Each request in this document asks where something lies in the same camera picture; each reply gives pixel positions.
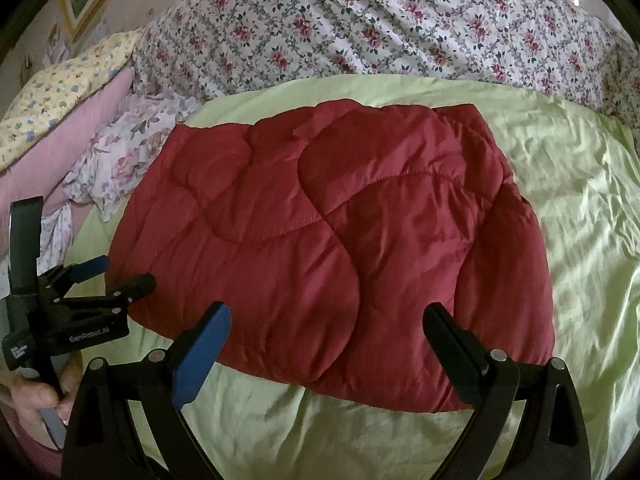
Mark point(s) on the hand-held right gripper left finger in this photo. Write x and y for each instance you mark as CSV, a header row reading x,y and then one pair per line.
x,y
202,355

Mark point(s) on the person's left hand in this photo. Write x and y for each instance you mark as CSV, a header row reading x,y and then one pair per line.
x,y
27,394

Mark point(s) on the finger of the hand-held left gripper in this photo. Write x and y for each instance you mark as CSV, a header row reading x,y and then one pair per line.
x,y
132,287
90,265

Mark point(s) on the yellow floral pillow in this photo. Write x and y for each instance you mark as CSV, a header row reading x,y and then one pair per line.
x,y
60,90

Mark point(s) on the light green bed sheet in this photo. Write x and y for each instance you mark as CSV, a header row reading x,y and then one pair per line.
x,y
575,210

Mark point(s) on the red quilted jacket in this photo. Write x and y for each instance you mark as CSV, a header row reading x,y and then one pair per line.
x,y
325,235

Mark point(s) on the rose floral duvet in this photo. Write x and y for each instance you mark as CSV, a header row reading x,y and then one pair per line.
x,y
350,25

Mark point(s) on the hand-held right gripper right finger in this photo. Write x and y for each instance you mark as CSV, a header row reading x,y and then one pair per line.
x,y
450,350

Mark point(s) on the pink pillow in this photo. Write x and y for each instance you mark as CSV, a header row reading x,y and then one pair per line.
x,y
50,150

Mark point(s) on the large-flower white cloth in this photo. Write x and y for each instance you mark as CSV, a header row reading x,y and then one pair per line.
x,y
130,145

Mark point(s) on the person's left forearm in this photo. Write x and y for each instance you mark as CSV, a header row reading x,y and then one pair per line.
x,y
35,450

